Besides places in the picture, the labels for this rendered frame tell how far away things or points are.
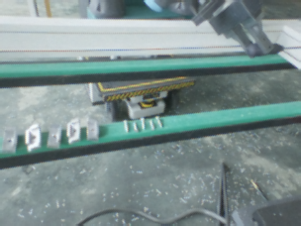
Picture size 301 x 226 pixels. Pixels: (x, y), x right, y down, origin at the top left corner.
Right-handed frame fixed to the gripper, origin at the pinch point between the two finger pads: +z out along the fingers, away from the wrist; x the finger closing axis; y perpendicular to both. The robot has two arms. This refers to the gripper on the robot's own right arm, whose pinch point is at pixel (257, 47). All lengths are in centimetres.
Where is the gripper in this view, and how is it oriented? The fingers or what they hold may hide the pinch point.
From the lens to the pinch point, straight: 68.2
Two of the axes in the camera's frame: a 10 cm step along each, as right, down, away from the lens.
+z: 6.5, 7.3, 2.0
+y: 7.0, -6.8, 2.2
